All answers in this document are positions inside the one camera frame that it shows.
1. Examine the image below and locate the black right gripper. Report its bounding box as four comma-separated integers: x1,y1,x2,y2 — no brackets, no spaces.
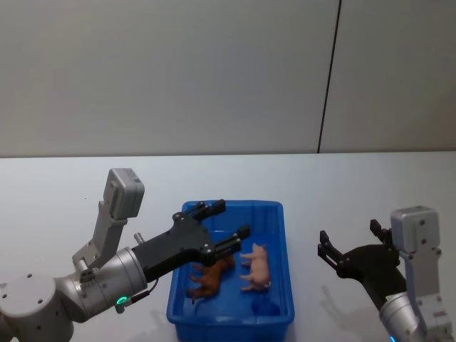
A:
317,218,408,306

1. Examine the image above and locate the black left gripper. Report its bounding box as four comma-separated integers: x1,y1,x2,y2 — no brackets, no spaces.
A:
131,199,252,283

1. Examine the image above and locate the brown toy horse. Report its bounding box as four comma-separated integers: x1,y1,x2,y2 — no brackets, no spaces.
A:
185,256,236,304

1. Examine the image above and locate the pink toy pig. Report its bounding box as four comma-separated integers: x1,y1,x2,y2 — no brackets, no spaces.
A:
238,242,273,293

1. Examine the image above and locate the blue plastic bin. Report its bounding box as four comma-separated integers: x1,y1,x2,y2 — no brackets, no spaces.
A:
166,199,296,342

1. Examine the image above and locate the thin dark wrist cable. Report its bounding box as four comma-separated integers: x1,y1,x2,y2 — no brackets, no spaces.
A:
115,279,160,314

